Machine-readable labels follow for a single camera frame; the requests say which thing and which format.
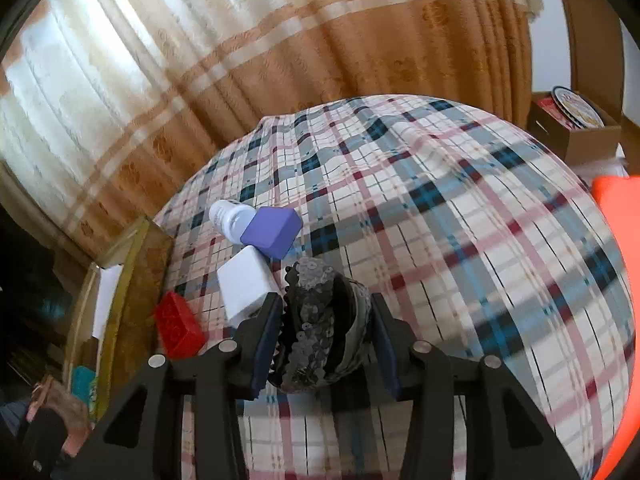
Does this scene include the white pill bottle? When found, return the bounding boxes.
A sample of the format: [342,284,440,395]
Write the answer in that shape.
[209,200,256,243]

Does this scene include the cardboard box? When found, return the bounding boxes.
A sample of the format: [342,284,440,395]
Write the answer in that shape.
[527,91,623,163]

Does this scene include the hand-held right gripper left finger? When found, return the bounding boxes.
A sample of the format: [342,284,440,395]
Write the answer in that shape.
[75,292,283,480]

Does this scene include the person's left hand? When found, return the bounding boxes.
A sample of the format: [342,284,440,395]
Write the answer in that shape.
[30,375,93,456]

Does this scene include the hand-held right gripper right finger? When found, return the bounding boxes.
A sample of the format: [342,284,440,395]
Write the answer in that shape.
[370,292,571,480]

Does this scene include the purple block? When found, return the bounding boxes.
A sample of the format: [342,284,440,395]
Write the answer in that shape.
[240,206,303,261]

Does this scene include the red packet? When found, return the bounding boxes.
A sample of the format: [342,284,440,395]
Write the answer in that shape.
[530,97,576,131]

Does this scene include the cream and orange curtain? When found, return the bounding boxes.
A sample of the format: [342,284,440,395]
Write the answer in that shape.
[0,0,546,261]

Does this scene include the red plastic block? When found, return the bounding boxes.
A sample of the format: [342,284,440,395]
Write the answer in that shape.
[154,291,206,360]

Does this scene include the small plain white box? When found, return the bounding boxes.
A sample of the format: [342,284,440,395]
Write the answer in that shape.
[216,246,283,323]

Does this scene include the decorative plate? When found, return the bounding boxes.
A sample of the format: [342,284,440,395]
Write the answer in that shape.
[550,87,607,128]

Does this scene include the orange cloth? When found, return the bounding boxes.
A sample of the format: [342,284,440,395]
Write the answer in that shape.
[580,175,640,480]

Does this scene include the white paper sheet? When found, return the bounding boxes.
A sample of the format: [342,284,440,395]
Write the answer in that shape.
[91,265,123,341]

